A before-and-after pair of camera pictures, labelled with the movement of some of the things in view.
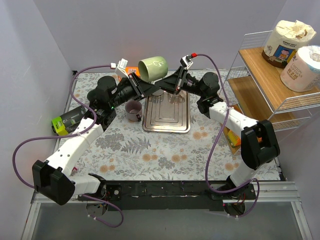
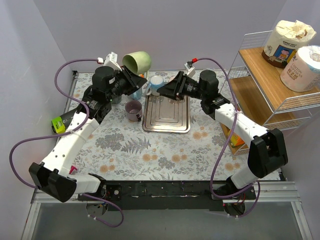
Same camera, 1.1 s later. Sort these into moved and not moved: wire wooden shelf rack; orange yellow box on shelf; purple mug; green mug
Moved: green mug
Not moved: purple mug; wire wooden shelf rack; orange yellow box on shelf
